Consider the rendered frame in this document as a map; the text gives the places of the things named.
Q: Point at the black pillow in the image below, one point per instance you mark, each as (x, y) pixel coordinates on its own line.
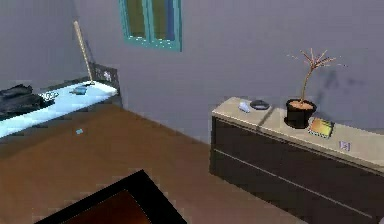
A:
(18, 100)

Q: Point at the small white patterned object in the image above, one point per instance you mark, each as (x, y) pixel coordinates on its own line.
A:
(49, 96)

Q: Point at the small pale blue floor scrap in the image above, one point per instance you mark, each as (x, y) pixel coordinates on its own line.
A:
(79, 131)

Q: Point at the bed with pale blue sheet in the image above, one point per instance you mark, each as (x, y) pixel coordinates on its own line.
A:
(63, 103)

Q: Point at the bare twig plant black pot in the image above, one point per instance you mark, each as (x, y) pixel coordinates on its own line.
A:
(299, 111)

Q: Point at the small white square object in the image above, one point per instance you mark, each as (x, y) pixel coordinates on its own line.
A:
(344, 145)

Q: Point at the small pale blue object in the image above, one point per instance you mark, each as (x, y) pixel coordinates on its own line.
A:
(244, 106)

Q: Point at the black round dish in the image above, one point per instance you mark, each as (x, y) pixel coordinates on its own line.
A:
(259, 104)

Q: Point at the tan baseball bat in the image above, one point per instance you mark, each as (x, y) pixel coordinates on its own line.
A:
(83, 51)

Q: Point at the orange yellow book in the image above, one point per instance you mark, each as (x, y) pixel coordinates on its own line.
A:
(320, 127)

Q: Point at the teal framed window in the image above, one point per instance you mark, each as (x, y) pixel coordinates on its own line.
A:
(150, 21)

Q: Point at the small blue grey object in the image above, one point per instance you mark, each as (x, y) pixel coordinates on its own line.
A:
(79, 90)

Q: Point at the dark chest of drawers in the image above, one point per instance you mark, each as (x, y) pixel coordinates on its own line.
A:
(283, 173)

